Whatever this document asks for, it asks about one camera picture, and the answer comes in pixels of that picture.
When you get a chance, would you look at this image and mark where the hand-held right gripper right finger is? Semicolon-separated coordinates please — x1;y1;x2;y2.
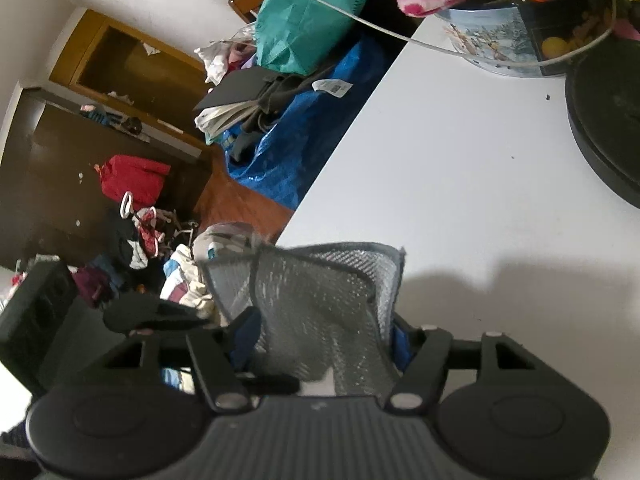
389;314;540;412

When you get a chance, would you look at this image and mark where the black-covered notebook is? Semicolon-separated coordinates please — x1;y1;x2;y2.
193;67;275;111

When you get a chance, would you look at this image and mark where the striped white blue cloth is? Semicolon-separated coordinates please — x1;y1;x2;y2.
160;222;261;326

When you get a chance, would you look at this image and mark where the red bag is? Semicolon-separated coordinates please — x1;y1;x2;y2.
99;155;172;202

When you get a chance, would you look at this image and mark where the wooden glass-door cabinet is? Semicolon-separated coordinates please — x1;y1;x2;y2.
49;8;211;136

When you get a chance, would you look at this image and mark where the dark brown cabinet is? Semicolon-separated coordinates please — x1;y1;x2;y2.
0;80;213;271

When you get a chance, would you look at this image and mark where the white crumpled cloth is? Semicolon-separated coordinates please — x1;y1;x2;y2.
194;40;236;86

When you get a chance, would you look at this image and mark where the grey mesh cleaning cloth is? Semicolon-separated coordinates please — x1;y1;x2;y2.
202;242;407;397

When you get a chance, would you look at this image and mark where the black round stand base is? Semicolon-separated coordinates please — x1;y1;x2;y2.
565;35;640;208

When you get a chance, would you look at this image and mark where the pile of mixed clothes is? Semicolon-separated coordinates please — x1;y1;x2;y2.
12;192;201;308

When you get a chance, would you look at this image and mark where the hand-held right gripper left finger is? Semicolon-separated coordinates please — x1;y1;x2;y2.
95;309;262;414

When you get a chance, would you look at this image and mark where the blue plastic tarp bag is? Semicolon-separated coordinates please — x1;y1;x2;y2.
222;35;401;211

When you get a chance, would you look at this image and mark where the round winter-print tin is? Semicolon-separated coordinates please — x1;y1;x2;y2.
434;0;618;80

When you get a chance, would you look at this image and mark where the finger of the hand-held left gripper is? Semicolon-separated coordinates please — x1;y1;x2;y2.
102;292;212;335

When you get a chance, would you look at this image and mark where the teal paper bag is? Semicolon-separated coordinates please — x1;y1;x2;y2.
254;0;388;75

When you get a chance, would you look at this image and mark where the white cable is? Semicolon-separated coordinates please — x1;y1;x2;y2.
274;0;617;65

